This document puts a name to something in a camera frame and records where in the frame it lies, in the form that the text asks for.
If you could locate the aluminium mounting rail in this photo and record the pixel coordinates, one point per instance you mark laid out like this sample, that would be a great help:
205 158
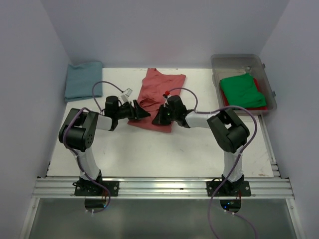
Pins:
167 188

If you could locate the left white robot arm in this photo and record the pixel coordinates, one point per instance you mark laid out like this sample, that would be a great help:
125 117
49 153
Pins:
77 135

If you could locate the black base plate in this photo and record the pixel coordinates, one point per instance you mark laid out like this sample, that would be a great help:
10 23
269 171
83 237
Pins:
89 189
228 189

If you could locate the clear plastic bin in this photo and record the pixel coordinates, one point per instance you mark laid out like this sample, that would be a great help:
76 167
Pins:
228 65

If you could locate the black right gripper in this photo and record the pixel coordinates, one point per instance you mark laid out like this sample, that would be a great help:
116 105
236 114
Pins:
165 115

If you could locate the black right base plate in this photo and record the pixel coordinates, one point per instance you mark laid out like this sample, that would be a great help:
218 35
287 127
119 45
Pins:
228 189

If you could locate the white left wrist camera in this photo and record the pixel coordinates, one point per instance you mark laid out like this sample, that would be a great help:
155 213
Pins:
125 95

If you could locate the salmon pink t shirt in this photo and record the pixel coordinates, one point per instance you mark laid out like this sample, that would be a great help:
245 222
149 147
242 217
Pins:
154 85

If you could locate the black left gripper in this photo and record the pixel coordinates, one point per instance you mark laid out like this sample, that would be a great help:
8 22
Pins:
135 109

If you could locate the blue folded t shirt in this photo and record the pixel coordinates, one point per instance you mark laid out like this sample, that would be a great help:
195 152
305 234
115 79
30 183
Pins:
80 80

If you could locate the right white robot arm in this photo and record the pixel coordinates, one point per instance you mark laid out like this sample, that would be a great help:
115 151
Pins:
230 134

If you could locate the red folded t shirt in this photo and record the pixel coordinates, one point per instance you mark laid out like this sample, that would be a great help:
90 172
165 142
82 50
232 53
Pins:
225 102

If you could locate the green folded t shirt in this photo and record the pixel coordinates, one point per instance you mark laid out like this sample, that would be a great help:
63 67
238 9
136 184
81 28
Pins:
242 91

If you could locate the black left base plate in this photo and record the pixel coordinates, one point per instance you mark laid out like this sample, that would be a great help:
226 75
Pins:
89 189

